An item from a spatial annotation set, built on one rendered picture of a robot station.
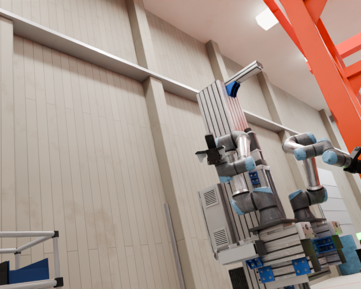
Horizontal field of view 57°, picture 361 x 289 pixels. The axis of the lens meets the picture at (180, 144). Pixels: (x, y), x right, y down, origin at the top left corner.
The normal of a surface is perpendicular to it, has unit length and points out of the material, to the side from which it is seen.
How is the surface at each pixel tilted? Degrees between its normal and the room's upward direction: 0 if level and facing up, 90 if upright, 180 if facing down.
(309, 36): 90
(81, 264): 90
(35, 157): 90
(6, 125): 90
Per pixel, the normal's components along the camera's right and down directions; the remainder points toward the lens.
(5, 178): 0.70, -0.41
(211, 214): -0.68, -0.15
